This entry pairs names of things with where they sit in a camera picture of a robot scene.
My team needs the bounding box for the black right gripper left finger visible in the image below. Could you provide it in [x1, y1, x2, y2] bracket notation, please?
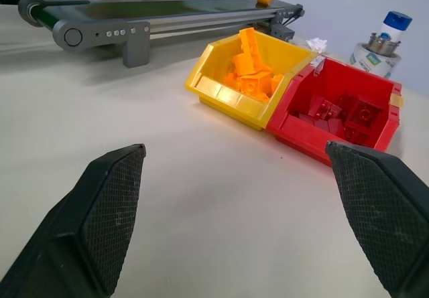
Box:
[0, 143, 147, 298]

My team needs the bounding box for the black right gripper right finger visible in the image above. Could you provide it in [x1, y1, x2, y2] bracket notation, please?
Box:
[324, 140, 429, 298]

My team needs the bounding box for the grey conveyor belt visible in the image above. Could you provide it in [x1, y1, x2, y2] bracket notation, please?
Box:
[17, 0, 306, 68]

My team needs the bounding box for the red plastic bin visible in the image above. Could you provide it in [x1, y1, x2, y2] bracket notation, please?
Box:
[266, 56, 404, 167]

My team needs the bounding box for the beige tape piece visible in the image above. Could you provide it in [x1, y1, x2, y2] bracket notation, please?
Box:
[389, 92, 405, 108]

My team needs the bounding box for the white printed tape roll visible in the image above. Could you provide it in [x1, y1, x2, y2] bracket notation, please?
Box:
[349, 42, 402, 79]

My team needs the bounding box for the white torn label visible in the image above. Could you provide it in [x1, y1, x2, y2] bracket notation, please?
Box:
[309, 56, 326, 77]

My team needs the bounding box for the small metal cup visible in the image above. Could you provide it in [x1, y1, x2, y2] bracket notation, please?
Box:
[367, 32, 402, 56]

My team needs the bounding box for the yellow plastic bin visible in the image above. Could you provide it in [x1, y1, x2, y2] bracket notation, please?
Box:
[184, 28, 318, 131]

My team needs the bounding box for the crumpled white paper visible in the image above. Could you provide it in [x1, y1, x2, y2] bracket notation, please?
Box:
[304, 38, 328, 54]

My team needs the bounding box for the white bottle with blue cap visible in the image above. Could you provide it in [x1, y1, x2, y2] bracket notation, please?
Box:
[378, 11, 414, 44]

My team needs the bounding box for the long orange toy brick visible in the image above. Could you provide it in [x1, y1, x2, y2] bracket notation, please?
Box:
[238, 28, 261, 65]

